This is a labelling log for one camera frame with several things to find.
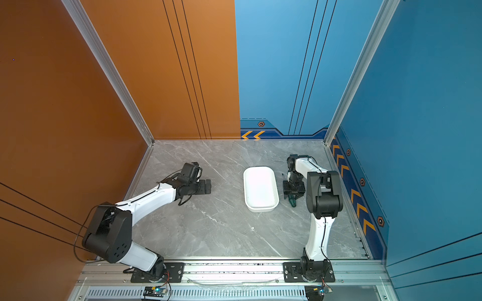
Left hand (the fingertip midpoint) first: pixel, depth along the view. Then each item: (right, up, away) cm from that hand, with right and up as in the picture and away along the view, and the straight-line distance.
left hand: (205, 183), depth 92 cm
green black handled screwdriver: (+43, -7, -1) cm, 44 cm away
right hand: (+44, -7, +3) cm, 44 cm away
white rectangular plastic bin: (+28, -3, +3) cm, 28 cm away
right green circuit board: (+46, -38, -23) cm, 64 cm away
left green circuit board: (-15, -38, -21) cm, 46 cm away
